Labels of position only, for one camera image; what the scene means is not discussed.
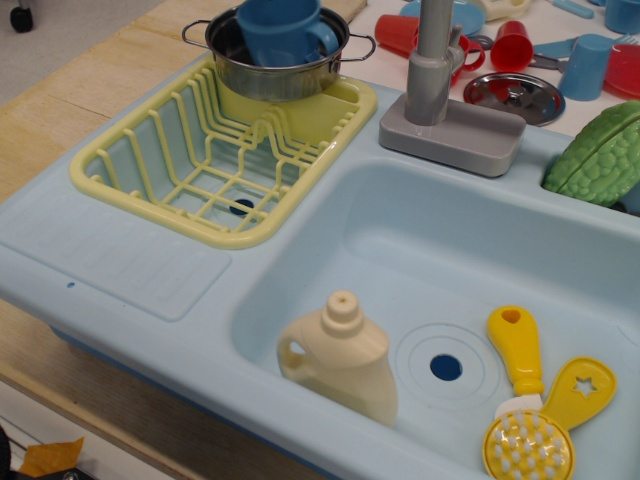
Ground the stainless steel pot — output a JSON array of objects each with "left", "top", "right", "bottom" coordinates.
[{"left": 181, "top": 7, "right": 358, "bottom": 102}]

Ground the yellow round scrubber brush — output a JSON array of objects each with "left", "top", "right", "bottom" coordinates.
[{"left": 482, "top": 357, "right": 617, "bottom": 479}]

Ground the red mug behind faucet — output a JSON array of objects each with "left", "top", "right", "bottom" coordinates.
[{"left": 451, "top": 35, "right": 486, "bottom": 85}]

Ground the green bumpy toy vegetable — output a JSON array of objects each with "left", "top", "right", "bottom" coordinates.
[{"left": 542, "top": 100, "right": 639, "bottom": 207}]

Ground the yellow dish brush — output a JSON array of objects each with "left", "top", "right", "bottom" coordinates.
[{"left": 487, "top": 305, "right": 545, "bottom": 418}]

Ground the blue plastic cup with handle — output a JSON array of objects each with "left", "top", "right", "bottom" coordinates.
[{"left": 236, "top": 0, "right": 340, "bottom": 68}]

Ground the red upright cup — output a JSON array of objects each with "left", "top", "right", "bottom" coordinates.
[{"left": 490, "top": 20, "right": 534, "bottom": 72}]

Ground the red bowl right edge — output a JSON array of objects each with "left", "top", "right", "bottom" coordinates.
[{"left": 604, "top": 44, "right": 640, "bottom": 99}]

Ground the orange tape piece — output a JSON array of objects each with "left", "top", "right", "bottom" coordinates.
[{"left": 18, "top": 437, "right": 84, "bottom": 478}]

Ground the blue toy knife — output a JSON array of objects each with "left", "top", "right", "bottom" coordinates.
[{"left": 534, "top": 37, "right": 577, "bottom": 59}]

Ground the blue cup top right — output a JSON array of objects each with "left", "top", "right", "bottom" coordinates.
[{"left": 604, "top": 0, "right": 640, "bottom": 34}]

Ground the black caster wheel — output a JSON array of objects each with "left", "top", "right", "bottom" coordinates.
[{"left": 10, "top": 6, "right": 34, "bottom": 33}]

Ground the red cup lying down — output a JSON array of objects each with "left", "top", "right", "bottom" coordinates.
[{"left": 374, "top": 14, "right": 419, "bottom": 58}]

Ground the grey toy faucet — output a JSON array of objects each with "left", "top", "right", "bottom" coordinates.
[{"left": 378, "top": 1, "right": 526, "bottom": 178}]

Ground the light blue toy sink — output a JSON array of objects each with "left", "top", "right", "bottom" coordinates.
[{"left": 0, "top": 49, "right": 640, "bottom": 480}]

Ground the blue inverted cup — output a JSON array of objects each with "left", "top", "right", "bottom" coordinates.
[{"left": 559, "top": 34, "right": 613, "bottom": 101}]

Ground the pale yellow dish rack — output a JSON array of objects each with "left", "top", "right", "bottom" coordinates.
[{"left": 69, "top": 58, "right": 377, "bottom": 249}]

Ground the blue plate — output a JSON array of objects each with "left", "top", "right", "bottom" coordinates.
[{"left": 399, "top": 0, "right": 486, "bottom": 36}]

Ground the cream toy item top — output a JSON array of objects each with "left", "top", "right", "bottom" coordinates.
[{"left": 476, "top": 0, "right": 532, "bottom": 21}]

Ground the steel pot lid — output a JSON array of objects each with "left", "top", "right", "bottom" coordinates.
[{"left": 463, "top": 73, "right": 566, "bottom": 126}]

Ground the cream toy detergent bottle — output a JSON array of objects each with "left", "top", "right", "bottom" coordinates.
[{"left": 276, "top": 290, "right": 399, "bottom": 427}]

